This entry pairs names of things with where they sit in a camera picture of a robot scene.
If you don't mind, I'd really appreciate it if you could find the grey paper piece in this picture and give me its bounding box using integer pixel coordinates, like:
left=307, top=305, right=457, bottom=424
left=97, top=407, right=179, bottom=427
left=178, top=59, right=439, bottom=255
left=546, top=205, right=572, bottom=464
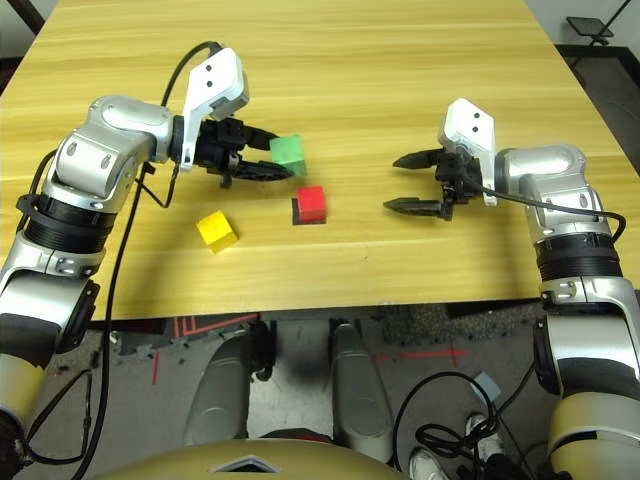
left=472, top=370, right=502, bottom=401

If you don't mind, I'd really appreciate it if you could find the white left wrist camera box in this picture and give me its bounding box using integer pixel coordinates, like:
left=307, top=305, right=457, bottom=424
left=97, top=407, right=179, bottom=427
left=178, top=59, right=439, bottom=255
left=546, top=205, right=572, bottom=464
left=180, top=47, right=250, bottom=174

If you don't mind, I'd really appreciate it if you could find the khaki robot torso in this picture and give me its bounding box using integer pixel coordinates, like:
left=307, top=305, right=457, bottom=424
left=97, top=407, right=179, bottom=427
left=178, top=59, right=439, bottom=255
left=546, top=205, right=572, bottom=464
left=89, top=438, right=401, bottom=480

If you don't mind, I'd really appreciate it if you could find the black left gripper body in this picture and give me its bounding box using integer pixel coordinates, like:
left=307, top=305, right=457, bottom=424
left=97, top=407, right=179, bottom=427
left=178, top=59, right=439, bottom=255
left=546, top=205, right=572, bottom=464
left=194, top=117, right=249, bottom=189

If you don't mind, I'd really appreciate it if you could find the green wooden block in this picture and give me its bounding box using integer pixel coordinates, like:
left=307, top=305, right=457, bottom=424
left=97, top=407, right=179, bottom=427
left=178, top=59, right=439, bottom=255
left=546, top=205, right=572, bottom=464
left=269, top=133, right=307, bottom=177

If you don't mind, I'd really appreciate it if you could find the black floor cable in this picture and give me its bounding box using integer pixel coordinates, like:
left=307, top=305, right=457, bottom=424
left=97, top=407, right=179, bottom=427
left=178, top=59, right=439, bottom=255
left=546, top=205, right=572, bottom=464
left=392, top=369, right=551, bottom=480

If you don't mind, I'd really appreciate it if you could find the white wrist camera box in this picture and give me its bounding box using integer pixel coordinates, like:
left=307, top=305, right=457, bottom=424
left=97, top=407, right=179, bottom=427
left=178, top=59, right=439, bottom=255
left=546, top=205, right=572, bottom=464
left=180, top=47, right=250, bottom=174
left=438, top=97, right=499, bottom=207

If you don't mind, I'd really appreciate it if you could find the grey robot leg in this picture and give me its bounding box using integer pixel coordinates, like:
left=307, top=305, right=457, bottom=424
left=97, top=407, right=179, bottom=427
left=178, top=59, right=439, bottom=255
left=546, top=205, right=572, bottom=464
left=182, top=332, right=252, bottom=447
left=330, top=322, right=396, bottom=464

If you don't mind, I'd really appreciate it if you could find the grey right robot leg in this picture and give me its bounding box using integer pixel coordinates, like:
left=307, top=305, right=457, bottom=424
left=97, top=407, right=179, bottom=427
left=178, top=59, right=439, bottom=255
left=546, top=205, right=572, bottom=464
left=330, top=322, right=396, bottom=464

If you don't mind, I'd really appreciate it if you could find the black mat with red lines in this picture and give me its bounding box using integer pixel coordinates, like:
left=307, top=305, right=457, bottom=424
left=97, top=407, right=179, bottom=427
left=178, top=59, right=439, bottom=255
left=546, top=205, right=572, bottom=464
left=172, top=313, right=260, bottom=344

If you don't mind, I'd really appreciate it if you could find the yellow wooden block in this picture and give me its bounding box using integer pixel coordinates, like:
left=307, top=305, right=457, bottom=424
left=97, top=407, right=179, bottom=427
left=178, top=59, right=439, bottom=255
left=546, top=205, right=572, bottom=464
left=195, top=210, right=239, bottom=255

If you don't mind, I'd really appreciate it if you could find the white bystander shoe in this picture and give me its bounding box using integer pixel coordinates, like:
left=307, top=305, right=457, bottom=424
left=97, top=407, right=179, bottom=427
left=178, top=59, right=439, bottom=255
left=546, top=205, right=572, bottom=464
left=409, top=447, right=446, bottom=480
left=467, top=412, right=504, bottom=451

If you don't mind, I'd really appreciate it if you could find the grey left robot leg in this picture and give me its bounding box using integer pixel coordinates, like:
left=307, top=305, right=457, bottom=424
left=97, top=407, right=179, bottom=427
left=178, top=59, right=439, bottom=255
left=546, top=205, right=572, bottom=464
left=182, top=332, right=252, bottom=447

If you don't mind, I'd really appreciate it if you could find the black diagonal bar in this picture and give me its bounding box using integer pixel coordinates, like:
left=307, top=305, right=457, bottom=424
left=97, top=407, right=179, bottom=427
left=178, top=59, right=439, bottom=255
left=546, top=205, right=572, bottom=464
left=13, top=0, right=47, bottom=35

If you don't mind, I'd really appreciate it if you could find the black square marker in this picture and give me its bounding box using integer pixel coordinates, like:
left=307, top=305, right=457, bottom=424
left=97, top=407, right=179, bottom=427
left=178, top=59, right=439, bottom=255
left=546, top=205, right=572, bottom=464
left=291, top=197, right=329, bottom=227

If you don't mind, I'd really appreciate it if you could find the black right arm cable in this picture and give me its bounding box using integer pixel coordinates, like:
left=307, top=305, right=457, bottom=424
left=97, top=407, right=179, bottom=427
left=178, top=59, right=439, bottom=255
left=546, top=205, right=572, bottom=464
left=480, top=182, right=628, bottom=242

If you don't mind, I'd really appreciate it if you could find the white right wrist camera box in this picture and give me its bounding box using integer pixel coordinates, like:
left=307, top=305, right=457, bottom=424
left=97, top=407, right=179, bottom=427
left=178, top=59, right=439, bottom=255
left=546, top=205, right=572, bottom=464
left=438, top=97, right=499, bottom=207

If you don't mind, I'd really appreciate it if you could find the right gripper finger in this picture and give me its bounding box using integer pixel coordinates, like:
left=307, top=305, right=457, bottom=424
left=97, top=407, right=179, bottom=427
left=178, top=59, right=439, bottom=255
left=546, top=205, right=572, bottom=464
left=382, top=197, right=445, bottom=217
left=392, top=148, right=444, bottom=170

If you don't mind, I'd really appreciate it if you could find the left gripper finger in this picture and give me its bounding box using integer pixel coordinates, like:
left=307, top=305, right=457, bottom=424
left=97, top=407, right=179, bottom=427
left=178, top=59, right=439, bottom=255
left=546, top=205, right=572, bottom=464
left=243, top=127, right=281, bottom=150
left=232, top=159, right=296, bottom=182

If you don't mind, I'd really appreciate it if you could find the black stand with flat plate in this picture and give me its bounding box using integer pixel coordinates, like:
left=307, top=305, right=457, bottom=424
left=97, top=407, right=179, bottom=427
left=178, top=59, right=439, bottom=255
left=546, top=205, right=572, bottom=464
left=565, top=16, right=615, bottom=47

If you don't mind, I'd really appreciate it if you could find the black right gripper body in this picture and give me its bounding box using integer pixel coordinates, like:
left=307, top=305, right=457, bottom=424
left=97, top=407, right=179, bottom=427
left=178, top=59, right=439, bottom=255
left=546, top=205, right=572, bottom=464
left=433, top=148, right=485, bottom=221

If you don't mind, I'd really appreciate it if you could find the red wooden block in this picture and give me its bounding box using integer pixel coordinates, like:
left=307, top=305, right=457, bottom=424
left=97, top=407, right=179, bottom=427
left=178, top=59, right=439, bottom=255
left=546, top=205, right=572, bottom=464
left=296, top=185, right=328, bottom=224

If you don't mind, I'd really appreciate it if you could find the red tape cross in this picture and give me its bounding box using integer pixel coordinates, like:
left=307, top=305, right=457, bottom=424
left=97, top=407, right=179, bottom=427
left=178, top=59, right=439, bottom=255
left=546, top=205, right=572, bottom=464
left=399, top=344, right=471, bottom=372

